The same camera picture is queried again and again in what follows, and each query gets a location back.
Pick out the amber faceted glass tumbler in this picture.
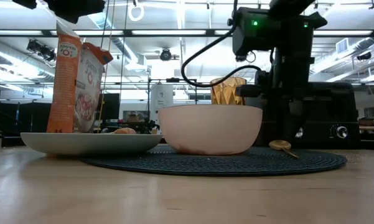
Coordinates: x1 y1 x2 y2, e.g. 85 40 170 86
210 77 248 106

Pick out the bagel half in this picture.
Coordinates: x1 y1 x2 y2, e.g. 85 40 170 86
113 127 137 135

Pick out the gold spoon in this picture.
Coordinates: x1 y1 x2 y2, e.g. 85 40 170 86
268 139 299 160

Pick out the pink bowl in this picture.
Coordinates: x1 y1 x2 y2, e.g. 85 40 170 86
157 104 263 156

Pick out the black hanging camera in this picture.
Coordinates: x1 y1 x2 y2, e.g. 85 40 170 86
235 54 256 63

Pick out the grey ceiling air duct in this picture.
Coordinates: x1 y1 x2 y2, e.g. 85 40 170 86
311 37 374 82

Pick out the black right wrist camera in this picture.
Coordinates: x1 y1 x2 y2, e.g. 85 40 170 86
231 6 276 57

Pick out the black ceiling spotlight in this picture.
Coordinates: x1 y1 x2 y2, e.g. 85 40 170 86
160 48 172 62

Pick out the black monitor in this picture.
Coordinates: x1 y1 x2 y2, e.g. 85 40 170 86
96 93 121 121

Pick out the white cylindrical tank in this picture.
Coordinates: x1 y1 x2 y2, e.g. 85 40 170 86
149 83 174 125

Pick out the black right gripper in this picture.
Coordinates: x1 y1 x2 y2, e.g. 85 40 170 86
236 30 315 142

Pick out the black ceiling camera cluster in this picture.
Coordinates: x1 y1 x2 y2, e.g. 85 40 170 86
26 39 57 63

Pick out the black four-slot toaster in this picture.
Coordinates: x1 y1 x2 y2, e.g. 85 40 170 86
245 81 361 149

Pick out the white ring light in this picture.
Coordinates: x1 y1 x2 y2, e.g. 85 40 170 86
127 1 145 22

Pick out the black right camera cable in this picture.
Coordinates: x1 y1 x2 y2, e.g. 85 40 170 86
180 0 262 88

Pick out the dark blue round placemat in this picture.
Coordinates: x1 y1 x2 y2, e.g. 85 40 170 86
80 144 348 177

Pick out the light blue plate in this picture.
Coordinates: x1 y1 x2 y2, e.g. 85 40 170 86
20 132 164 156

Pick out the black overhead frame bar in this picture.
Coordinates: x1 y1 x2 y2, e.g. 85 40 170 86
0 29 374 37

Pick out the orange pumpkin cereal box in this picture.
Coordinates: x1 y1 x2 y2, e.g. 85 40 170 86
46 20 114 134

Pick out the black metal stand frame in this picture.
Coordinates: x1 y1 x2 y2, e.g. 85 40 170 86
147 77 197 125

